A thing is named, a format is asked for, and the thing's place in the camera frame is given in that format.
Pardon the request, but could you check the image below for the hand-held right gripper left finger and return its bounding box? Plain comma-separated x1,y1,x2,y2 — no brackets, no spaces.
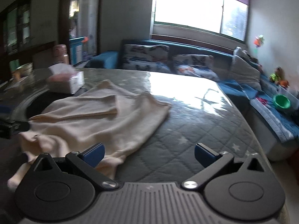
31,143,118,189

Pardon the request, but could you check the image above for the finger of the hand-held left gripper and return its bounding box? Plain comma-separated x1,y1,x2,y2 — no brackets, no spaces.
0,119,31,139

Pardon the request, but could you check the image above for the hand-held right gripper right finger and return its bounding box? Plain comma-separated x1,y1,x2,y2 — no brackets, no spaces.
182,143,273,189

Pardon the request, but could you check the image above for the cream long-sleeved garment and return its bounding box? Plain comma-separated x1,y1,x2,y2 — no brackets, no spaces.
7,79,172,190

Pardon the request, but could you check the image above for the metal bowl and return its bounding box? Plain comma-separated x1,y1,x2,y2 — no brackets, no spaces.
16,62,33,77

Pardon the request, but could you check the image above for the tissue box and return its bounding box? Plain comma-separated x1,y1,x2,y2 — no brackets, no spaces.
46,65,85,94

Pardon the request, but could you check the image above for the blue blanket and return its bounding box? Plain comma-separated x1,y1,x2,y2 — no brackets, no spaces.
220,78,299,143

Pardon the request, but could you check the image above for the butterfly print pillow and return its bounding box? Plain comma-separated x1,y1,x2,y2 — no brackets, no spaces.
173,54,220,81
121,44,172,74

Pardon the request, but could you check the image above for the pink water bottle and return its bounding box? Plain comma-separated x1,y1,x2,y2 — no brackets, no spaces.
53,44,70,65

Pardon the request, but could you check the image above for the grey cushion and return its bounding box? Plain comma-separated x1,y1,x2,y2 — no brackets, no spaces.
230,47,262,90

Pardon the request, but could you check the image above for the green plastic bowl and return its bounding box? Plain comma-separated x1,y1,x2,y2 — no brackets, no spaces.
274,94,291,110

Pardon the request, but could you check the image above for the dark glass-door cabinet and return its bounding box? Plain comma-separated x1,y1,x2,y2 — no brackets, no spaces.
0,0,33,55

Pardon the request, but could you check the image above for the stuffed toy in green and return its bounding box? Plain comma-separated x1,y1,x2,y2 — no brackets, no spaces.
270,67,285,84

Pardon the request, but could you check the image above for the blue sofa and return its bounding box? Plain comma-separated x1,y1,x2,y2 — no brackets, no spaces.
89,39,299,161

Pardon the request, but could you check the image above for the colourful pinwheel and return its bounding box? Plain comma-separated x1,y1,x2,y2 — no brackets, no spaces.
253,35,265,48

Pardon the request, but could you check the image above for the window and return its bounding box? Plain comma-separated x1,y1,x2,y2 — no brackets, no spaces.
152,0,250,41

